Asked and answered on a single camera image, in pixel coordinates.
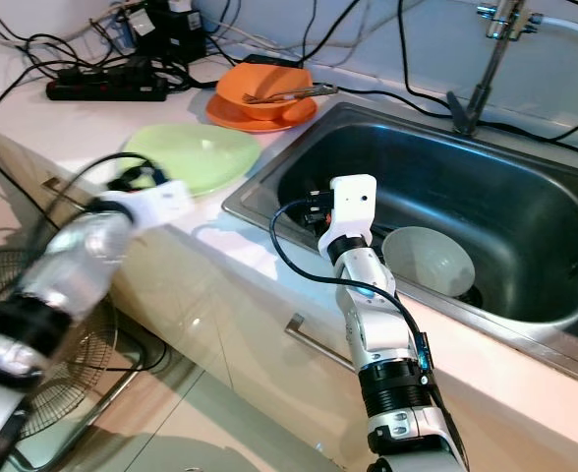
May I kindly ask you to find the white bowl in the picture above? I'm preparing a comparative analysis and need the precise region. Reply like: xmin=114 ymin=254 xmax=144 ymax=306
xmin=382 ymin=226 xmax=475 ymax=298

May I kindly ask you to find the cream kitchen cabinet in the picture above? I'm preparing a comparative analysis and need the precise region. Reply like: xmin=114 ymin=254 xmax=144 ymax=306
xmin=0 ymin=118 xmax=578 ymax=472

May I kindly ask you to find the light green plate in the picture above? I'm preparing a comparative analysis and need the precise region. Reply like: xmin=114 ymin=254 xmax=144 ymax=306
xmin=127 ymin=123 xmax=262 ymax=196

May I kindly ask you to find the black power strip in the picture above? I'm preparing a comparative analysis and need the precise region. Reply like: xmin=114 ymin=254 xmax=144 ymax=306
xmin=46 ymin=71 xmax=167 ymax=102

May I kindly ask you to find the orange plate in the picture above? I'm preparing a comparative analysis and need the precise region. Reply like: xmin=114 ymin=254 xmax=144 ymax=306
xmin=205 ymin=93 xmax=318 ymax=132

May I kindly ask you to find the metal fork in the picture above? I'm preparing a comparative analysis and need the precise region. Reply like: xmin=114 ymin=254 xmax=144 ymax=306
xmin=242 ymin=84 xmax=339 ymax=104

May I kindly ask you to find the orange bowl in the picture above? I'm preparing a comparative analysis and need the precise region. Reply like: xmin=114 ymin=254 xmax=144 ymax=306
xmin=215 ymin=62 xmax=315 ymax=121

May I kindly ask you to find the black power adapter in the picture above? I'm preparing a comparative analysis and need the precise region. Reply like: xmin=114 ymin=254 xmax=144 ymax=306
xmin=117 ymin=0 xmax=206 ymax=65

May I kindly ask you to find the flat black box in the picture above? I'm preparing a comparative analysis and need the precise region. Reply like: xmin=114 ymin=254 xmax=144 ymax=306
xmin=245 ymin=54 xmax=300 ymax=68

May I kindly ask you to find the stainless steel sink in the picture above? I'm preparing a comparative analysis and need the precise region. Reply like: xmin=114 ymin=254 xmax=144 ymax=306
xmin=223 ymin=100 xmax=578 ymax=389

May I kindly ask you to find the metal faucet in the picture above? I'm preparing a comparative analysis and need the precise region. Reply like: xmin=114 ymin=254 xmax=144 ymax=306
xmin=446 ymin=0 xmax=541 ymax=137

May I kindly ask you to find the dark floor fan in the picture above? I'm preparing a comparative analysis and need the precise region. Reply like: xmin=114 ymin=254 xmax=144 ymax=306
xmin=0 ymin=251 xmax=145 ymax=469

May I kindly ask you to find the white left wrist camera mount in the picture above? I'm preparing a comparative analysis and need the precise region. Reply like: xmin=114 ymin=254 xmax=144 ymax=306
xmin=102 ymin=182 xmax=192 ymax=235

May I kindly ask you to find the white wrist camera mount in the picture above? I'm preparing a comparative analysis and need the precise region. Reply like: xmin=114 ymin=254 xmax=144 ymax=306
xmin=102 ymin=182 xmax=192 ymax=235
xmin=314 ymin=175 xmax=377 ymax=260

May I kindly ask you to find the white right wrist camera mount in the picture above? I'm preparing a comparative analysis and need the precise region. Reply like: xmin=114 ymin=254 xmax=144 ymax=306
xmin=314 ymin=175 xmax=377 ymax=260

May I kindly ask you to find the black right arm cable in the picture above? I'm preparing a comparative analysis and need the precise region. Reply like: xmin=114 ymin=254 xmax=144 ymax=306
xmin=269 ymin=200 xmax=433 ymax=375

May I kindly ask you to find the metal drawer handle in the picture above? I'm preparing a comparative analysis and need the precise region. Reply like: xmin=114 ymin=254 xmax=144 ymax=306
xmin=284 ymin=315 xmax=369 ymax=380
xmin=45 ymin=177 xmax=105 ymax=214

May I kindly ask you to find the black wall cable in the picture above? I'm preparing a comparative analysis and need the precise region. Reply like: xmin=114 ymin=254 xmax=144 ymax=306
xmin=389 ymin=0 xmax=578 ymax=144

